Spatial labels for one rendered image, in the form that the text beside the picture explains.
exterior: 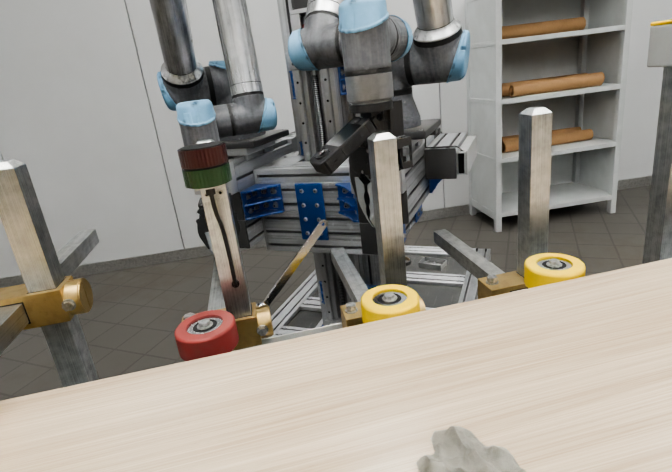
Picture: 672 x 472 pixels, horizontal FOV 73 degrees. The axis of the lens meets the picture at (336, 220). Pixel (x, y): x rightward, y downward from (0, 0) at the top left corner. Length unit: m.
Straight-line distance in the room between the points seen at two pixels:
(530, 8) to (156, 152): 2.78
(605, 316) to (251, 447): 0.42
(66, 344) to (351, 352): 0.42
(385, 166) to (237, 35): 0.57
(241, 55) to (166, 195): 2.40
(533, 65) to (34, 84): 3.38
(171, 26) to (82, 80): 2.21
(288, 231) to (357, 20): 0.85
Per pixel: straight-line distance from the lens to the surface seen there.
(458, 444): 0.42
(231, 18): 1.13
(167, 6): 1.25
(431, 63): 1.18
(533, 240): 0.82
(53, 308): 0.74
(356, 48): 0.72
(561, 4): 3.86
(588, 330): 0.59
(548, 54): 3.81
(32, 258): 0.73
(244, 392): 0.52
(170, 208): 3.44
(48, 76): 3.52
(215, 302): 0.80
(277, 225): 1.43
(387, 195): 0.68
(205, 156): 0.58
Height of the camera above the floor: 1.21
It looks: 18 degrees down
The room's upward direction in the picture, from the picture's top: 7 degrees counter-clockwise
